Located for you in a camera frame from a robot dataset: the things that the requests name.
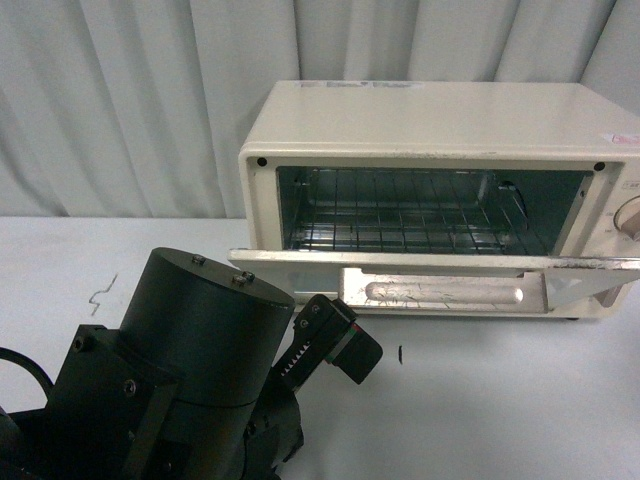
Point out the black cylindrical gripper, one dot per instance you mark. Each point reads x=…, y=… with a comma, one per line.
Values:
x=170, y=393

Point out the cream oven door with window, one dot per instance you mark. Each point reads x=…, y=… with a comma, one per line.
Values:
x=450, y=285

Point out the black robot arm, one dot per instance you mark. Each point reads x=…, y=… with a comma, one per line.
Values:
x=25, y=453

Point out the cream toaster oven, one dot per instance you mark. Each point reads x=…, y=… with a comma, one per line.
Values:
x=572, y=154

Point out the beige oven control knob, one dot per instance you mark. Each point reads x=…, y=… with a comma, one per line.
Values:
x=627, y=219

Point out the grey curtain backdrop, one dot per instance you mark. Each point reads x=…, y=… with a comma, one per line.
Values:
x=139, y=108

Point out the wire oven rack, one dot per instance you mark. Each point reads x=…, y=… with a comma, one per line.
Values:
x=399, y=211

